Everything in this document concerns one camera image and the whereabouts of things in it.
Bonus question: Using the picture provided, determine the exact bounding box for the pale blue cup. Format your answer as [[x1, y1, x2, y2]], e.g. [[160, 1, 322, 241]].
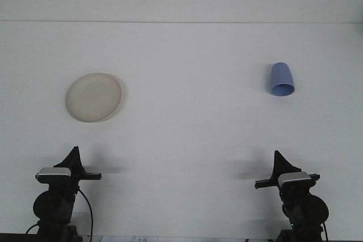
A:
[[269, 62, 296, 97]]

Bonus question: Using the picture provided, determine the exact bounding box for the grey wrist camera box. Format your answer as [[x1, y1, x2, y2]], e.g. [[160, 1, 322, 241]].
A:
[[35, 167, 72, 184], [277, 171, 311, 189]]

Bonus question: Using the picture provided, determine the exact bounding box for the pale round plate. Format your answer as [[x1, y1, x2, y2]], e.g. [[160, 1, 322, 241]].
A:
[[65, 72, 123, 124]]

